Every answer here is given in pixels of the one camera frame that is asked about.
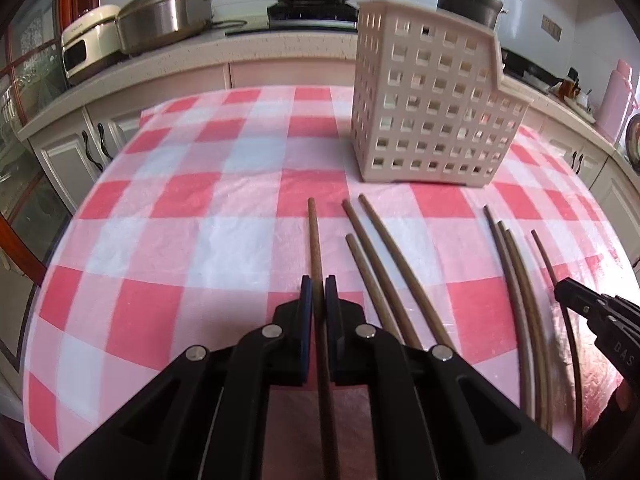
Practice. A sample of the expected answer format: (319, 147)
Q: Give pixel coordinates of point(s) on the tall black stock pot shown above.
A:
(470, 2)

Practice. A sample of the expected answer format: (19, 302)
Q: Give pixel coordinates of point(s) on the amber glass jar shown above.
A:
(568, 89)

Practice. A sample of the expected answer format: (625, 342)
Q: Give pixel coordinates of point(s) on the black gas cooktop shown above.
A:
(310, 12)

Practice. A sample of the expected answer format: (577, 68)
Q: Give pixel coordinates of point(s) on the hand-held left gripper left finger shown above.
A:
(306, 310)

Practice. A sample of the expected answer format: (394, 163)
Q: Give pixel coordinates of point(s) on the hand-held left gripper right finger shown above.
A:
(331, 310)

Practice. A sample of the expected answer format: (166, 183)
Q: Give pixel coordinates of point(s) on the white countertop cooker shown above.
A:
(90, 40)

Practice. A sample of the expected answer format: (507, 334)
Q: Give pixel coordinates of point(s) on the wall switch plate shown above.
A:
(551, 27)

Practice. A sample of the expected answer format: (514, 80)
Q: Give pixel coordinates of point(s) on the speckled kitchen countertop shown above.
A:
(150, 65)

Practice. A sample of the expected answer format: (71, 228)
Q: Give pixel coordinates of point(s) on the round metal dish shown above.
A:
(634, 142)

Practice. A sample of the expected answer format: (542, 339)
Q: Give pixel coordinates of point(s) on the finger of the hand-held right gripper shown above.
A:
(625, 410)
(615, 325)

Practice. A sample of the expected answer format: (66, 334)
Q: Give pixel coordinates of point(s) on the white tea tray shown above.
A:
(582, 110)

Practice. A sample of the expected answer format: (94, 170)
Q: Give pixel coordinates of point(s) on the white kitchen base cabinet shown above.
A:
(65, 160)

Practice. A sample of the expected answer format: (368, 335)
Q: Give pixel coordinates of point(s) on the wooden glass display cabinet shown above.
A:
(30, 110)

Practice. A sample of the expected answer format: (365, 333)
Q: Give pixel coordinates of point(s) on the beige plastic utensil basket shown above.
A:
(425, 110)

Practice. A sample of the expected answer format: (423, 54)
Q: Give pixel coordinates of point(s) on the stainless steel rice cooker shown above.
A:
(160, 15)

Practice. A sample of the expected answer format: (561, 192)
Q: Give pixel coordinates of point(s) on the red white checked tablecloth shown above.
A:
(200, 240)

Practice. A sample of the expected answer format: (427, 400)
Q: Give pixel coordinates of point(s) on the pink thermos bottle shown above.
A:
(617, 100)

